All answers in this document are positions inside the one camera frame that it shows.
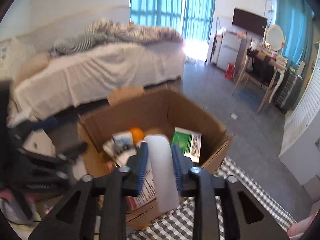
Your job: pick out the red bag on floor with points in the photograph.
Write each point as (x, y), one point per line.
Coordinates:
(229, 75)

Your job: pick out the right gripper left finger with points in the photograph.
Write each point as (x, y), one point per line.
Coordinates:
(74, 216)

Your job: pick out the blue floral tissue pack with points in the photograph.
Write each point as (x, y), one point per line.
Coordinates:
(120, 147)

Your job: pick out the white mini fridge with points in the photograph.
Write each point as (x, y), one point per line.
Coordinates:
(232, 51)

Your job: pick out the grey suitcase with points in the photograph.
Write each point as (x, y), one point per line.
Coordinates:
(288, 91)

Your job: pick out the wooden chair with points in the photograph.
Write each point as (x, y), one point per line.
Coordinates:
(270, 90)

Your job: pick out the black monitor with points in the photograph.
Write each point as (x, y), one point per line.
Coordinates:
(249, 21)

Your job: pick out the brown cardboard box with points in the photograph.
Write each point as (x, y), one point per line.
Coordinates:
(158, 111)

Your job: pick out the white louvered cabinet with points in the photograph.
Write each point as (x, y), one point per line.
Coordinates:
(299, 152)

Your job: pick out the orange fruit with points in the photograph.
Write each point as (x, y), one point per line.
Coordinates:
(137, 134)

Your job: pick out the green booklet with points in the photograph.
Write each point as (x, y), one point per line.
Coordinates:
(189, 142)

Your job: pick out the round vanity mirror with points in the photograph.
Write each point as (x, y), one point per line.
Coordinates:
(275, 37)

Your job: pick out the bed with white sheet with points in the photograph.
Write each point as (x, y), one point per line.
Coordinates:
(51, 75)

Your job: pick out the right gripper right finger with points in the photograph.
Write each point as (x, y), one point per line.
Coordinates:
(243, 216)

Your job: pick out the thin white foam tube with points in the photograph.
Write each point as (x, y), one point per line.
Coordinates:
(160, 155)

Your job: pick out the white medicine box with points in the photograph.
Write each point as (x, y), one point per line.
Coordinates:
(147, 194)

